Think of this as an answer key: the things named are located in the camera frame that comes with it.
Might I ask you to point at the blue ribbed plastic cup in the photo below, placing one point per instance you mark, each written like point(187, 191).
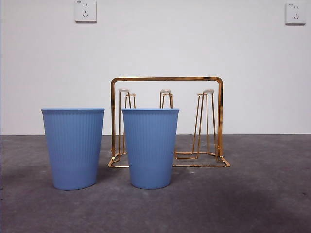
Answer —
point(73, 150)
point(150, 150)

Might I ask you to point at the white wall socket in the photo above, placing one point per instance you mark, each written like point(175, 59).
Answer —
point(295, 14)
point(85, 12)

